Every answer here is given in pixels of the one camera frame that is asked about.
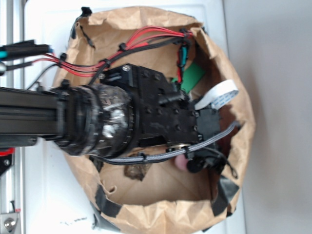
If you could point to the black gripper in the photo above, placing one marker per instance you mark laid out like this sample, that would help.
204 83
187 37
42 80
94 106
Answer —
160 113

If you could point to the pink plush bunny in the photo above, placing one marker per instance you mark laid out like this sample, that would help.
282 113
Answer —
181 162

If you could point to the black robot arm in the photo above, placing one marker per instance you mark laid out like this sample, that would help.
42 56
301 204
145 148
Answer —
79 119

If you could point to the green rectangular block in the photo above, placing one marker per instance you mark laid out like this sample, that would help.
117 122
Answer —
192 75

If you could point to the brown paper bag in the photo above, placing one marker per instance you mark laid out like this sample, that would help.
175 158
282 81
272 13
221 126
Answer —
167 200

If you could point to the white plastic tray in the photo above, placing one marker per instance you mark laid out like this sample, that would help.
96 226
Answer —
55 203

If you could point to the black camera module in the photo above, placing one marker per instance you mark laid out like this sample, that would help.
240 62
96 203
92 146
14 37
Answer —
208 123

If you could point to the black mounting bracket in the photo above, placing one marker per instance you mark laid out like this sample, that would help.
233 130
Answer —
5 159

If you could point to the aluminium frame rail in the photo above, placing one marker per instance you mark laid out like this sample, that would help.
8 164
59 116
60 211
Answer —
11 182

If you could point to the silver corner bracket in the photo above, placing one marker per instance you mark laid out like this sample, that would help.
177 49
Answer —
10 223

